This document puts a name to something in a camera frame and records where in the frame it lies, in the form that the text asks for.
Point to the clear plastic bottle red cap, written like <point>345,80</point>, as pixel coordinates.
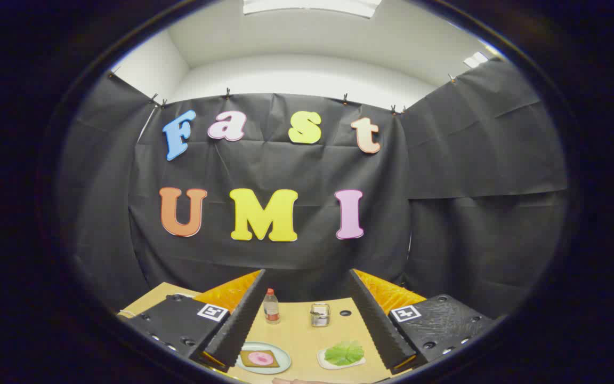
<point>272,309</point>

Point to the ceiling light panel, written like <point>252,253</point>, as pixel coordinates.
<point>312,6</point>
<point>476,58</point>

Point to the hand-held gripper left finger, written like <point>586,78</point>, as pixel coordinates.
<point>240,320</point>

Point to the toast slice under ham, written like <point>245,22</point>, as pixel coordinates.
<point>244,356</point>

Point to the green lettuce leaf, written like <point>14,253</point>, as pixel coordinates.
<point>344,353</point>

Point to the black backdrop cloth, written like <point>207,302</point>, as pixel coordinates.
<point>285,168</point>

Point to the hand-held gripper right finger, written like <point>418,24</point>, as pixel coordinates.
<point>379,325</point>

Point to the white square plate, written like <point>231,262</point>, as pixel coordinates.
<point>333,367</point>

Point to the pale green round plate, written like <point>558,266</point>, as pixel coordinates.
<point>283,358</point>

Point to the pink ham slice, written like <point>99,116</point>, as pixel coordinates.
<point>260,358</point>

